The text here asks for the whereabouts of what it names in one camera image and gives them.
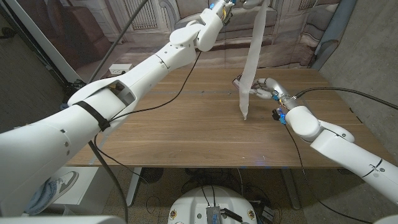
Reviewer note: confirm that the white table leg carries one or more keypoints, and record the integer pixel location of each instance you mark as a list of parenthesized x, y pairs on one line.
[(291, 189), (133, 186)]

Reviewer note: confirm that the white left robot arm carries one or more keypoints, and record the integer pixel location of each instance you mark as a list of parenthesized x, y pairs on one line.
[(46, 140)]

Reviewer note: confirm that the purple Jell-O box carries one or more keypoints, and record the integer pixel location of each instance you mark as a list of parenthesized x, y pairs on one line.
[(237, 81)]

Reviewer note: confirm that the grey finned electronics box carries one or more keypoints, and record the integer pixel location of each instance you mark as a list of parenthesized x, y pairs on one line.
[(213, 215)]

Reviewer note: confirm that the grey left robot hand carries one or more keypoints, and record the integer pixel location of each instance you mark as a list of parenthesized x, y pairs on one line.
[(250, 3)]

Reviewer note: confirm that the black round fan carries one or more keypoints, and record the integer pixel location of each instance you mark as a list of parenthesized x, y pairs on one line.
[(151, 175)]

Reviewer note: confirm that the white slanted beam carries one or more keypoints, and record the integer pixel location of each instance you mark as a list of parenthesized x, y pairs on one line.
[(46, 40)]

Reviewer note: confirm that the blue grey rolled fabric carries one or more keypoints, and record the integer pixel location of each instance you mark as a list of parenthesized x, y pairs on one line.
[(334, 28)]

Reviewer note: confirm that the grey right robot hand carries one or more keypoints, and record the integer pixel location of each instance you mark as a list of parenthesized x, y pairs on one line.
[(275, 90)]

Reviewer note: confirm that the white bandage strip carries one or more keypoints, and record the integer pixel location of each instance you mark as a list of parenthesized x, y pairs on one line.
[(253, 56)]

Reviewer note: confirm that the small power adapter box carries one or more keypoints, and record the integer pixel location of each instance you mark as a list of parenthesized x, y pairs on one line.
[(267, 214)]

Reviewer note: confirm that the person in blue jeans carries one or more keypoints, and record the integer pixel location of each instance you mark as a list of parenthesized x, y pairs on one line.
[(59, 186)]

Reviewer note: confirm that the white power strip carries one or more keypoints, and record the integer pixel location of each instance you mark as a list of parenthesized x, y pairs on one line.
[(119, 68)]

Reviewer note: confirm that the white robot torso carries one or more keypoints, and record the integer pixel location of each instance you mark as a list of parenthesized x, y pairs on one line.
[(192, 205)]

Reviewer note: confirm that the printed sofa room backdrop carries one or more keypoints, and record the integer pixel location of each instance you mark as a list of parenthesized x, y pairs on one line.
[(295, 31)]

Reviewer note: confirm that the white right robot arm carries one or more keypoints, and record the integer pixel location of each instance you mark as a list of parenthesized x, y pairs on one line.
[(342, 149)]

